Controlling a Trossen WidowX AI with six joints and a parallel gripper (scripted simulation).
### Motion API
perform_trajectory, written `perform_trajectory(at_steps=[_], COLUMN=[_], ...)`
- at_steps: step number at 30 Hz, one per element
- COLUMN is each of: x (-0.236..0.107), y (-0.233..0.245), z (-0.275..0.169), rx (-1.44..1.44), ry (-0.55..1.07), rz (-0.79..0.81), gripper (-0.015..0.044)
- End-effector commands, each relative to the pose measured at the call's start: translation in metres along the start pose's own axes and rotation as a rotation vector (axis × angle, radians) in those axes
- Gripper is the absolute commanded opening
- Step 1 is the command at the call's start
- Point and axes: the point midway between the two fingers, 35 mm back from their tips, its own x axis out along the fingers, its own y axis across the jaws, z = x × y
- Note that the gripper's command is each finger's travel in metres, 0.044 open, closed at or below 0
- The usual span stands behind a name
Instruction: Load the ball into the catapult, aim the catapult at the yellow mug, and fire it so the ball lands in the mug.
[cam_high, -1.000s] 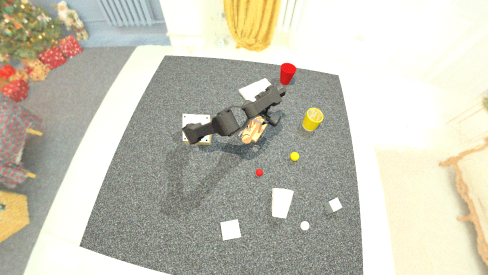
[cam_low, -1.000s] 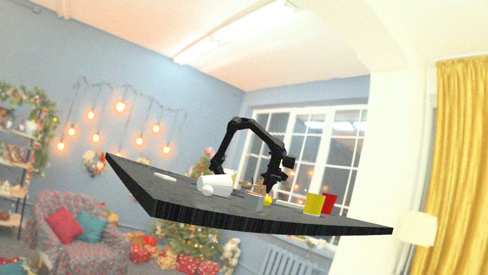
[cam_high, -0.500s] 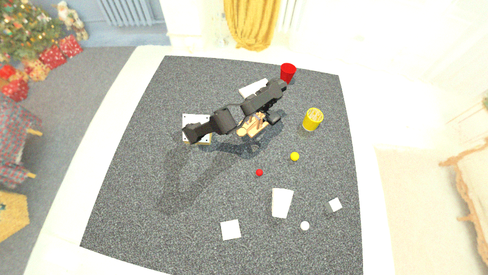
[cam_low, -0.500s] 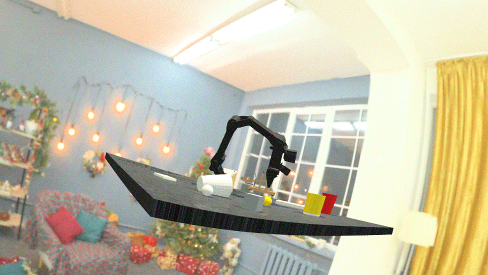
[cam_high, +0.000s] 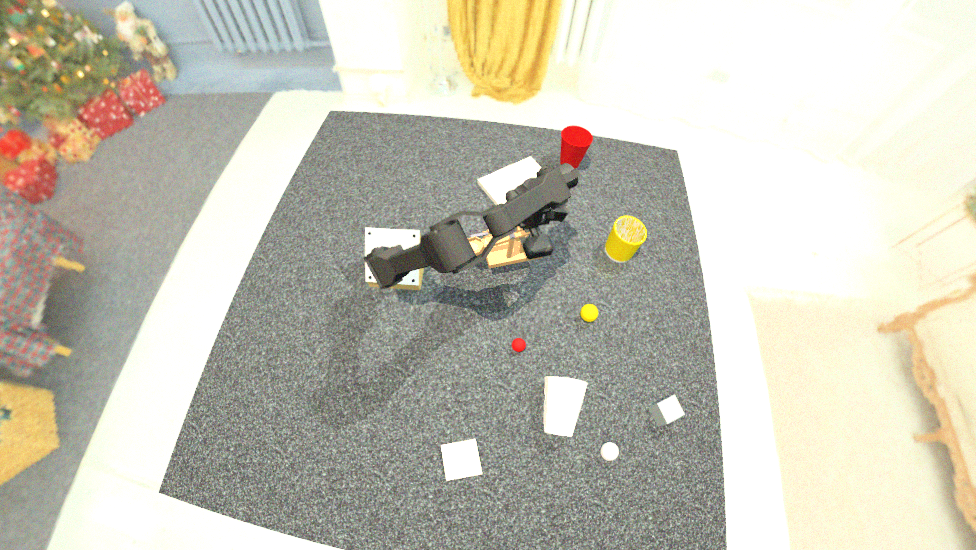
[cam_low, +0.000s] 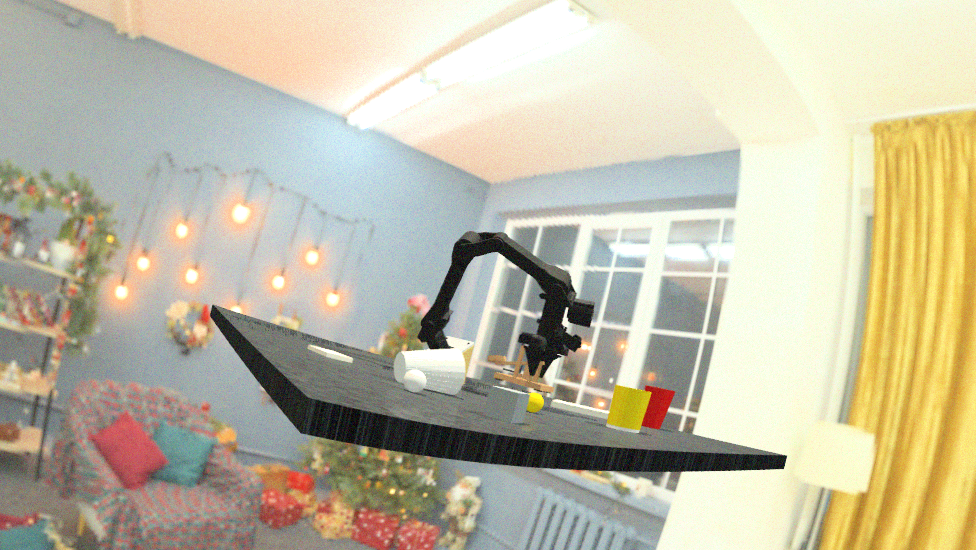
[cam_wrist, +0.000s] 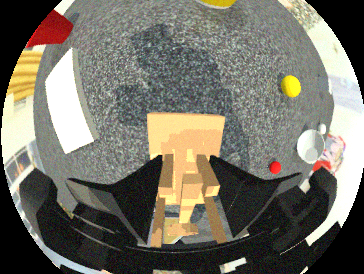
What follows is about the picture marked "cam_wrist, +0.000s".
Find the yellow cup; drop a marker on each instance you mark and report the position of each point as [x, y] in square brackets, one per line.
[217, 3]

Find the red ball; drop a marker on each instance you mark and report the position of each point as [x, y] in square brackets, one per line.
[275, 167]

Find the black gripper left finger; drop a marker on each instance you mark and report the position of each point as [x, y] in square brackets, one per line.
[132, 199]

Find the white ball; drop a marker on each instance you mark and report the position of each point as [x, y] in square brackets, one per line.
[321, 129]

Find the yellow ball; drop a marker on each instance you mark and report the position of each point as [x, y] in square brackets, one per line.
[290, 86]

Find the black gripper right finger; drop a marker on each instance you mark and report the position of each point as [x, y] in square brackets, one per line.
[245, 197]

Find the red plastic cup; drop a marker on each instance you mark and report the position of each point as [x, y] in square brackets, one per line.
[53, 30]

